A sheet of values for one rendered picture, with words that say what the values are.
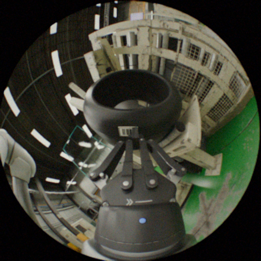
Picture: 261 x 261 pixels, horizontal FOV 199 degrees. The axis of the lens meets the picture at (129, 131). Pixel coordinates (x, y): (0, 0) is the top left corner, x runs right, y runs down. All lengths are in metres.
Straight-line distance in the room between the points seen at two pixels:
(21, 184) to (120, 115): 0.57
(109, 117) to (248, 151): 1.18
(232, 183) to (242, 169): 0.16
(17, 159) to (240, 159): 1.53
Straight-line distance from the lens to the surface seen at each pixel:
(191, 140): 0.32
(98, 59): 0.85
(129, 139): 0.16
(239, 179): 1.03
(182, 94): 0.52
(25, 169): 0.51
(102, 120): 0.27
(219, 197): 1.09
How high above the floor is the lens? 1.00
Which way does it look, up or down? 15 degrees up
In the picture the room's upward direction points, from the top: 65 degrees counter-clockwise
